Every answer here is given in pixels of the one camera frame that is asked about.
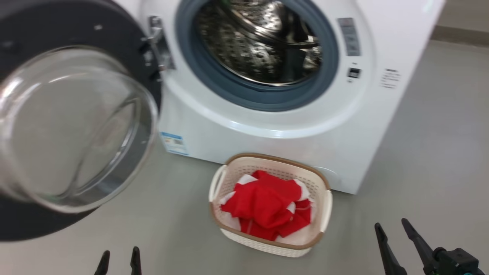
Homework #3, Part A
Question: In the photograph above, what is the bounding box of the cream perforated laundry basket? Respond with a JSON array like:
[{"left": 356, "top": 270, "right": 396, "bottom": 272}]
[{"left": 208, "top": 152, "right": 334, "bottom": 259}]

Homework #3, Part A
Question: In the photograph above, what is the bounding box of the white washing machine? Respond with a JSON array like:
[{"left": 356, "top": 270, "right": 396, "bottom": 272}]
[{"left": 115, "top": 0, "right": 446, "bottom": 196}]

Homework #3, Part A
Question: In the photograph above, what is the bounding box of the metal door hinge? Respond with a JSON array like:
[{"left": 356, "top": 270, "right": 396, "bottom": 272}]
[{"left": 141, "top": 16, "right": 176, "bottom": 83}]

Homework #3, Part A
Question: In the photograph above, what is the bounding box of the grey skirting board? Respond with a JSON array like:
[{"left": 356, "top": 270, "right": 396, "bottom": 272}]
[{"left": 431, "top": 24, "right": 489, "bottom": 49}]

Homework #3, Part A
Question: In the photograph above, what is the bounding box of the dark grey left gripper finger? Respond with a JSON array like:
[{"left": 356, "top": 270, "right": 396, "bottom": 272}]
[
  {"left": 130, "top": 246, "right": 142, "bottom": 275},
  {"left": 94, "top": 250, "right": 111, "bottom": 275}
]

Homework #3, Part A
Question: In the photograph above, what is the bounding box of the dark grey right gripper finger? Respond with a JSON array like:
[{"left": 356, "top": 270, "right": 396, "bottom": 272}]
[
  {"left": 401, "top": 218, "right": 440, "bottom": 275},
  {"left": 374, "top": 222, "right": 408, "bottom": 275}
]

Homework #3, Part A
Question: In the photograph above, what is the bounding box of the dark round glass machine door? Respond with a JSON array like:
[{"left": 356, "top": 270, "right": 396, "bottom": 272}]
[{"left": 0, "top": 0, "right": 163, "bottom": 242}]

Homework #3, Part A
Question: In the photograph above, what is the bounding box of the printed warning text sticker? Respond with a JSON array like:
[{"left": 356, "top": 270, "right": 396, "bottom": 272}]
[{"left": 380, "top": 68, "right": 402, "bottom": 89}]

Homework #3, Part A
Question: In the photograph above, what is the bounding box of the blue energy label sticker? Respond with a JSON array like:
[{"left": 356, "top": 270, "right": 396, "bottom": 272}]
[{"left": 159, "top": 131, "right": 190, "bottom": 156}]

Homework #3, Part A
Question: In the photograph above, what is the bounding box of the blue-grey rubber door gasket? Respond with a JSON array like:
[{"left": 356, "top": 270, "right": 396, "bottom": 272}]
[{"left": 175, "top": 0, "right": 340, "bottom": 112}]

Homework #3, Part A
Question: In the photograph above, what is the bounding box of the red and white garment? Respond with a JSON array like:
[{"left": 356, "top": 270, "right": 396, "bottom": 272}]
[{"left": 220, "top": 170, "right": 316, "bottom": 245}]

